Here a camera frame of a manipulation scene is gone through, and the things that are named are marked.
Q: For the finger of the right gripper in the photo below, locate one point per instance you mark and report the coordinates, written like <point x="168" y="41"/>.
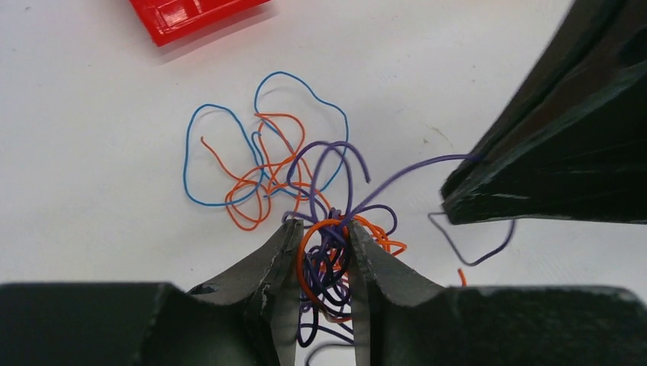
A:
<point x="571" y="143"/>

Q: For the red plastic bin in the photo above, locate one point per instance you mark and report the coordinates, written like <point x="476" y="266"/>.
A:
<point x="170" y="20"/>

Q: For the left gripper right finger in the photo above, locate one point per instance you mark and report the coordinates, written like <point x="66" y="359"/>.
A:
<point x="386" y="297"/>

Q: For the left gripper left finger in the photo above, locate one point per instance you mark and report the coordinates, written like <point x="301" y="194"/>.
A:
<point x="256" y="303"/>

